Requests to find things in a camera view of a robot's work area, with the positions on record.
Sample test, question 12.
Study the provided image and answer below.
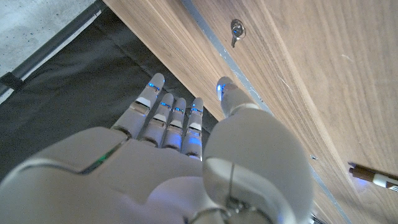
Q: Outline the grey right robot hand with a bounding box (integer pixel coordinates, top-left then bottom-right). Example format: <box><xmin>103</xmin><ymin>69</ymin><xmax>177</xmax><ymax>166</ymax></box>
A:
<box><xmin>0</xmin><ymin>72</ymin><xmax>315</xmax><ymax>224</ymax></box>

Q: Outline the silver key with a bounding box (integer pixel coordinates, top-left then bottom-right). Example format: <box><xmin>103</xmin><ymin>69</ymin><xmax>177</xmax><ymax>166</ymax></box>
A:
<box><xmin>229</xmin><ymin>19</ymin><xmax>247</xmax><ymax>49</ymax></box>

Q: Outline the brown and white marker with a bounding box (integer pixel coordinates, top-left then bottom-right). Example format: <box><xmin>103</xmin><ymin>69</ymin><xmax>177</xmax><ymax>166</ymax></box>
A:
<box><xmin>347</xmin><ymin>161</ymin><xmax>398</xmax><ymax>193</ymax></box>

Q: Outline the black backdrop cloth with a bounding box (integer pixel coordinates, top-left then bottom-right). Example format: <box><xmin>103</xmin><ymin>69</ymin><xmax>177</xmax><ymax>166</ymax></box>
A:
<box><xmin>0</xmin><ymin>6</ymin><xmax>224</xmax><ymax>181</ymax></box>

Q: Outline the black backdrop stand pole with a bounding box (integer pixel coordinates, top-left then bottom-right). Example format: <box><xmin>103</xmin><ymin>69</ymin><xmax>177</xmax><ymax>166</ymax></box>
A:
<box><xmin>0</xmin><ymin>0</ymin><xmax>108</xmax><ymax>97</ymax></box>

